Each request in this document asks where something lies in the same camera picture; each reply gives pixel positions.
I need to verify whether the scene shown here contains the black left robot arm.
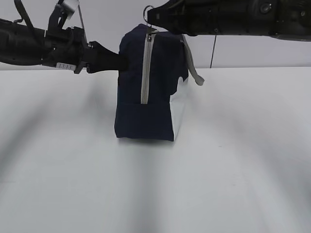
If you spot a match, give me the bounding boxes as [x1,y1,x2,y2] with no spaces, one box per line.
[0,19,128,74]

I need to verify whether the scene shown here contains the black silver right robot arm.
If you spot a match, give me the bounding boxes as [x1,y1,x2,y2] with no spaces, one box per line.
[147,0,311,42]

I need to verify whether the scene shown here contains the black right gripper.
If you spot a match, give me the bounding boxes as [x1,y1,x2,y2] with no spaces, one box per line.
[147,0,219,36]

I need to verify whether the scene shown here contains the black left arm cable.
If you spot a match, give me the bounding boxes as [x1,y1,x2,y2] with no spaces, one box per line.
[13,0,35,30]

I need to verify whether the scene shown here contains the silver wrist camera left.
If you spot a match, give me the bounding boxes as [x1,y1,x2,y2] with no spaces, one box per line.
[48,0,80,31]

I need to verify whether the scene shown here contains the navy insulated lunch bag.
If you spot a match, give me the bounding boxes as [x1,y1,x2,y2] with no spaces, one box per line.
[114,24,205,142]

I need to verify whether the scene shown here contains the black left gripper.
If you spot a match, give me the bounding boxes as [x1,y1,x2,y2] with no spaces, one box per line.
[43,27,129,74]

